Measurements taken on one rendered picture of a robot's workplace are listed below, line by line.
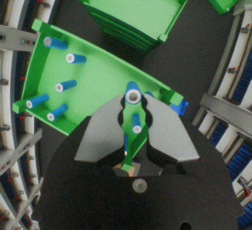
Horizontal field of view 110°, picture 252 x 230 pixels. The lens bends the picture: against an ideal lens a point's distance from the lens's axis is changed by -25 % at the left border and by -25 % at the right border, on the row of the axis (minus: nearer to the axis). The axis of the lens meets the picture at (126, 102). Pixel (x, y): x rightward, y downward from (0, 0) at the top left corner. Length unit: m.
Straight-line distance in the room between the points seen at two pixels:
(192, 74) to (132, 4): 0.58
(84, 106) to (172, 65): 0.63
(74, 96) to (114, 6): 0.33
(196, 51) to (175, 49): 0.14
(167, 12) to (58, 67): 0.39
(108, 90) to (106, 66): 0.05
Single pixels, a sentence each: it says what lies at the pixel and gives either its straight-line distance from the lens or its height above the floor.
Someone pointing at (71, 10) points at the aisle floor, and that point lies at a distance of 0.92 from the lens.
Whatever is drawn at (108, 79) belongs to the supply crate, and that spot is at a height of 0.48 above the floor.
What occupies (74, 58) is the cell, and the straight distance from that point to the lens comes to 0.23.
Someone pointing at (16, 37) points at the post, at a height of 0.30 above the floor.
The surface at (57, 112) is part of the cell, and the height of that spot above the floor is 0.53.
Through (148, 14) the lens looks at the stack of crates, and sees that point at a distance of 0.47.
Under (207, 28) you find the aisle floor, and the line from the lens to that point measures 0.95.
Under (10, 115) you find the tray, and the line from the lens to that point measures 0.81.
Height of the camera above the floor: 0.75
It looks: 73 degrees down
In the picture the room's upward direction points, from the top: 176 degrees counter-clockwise
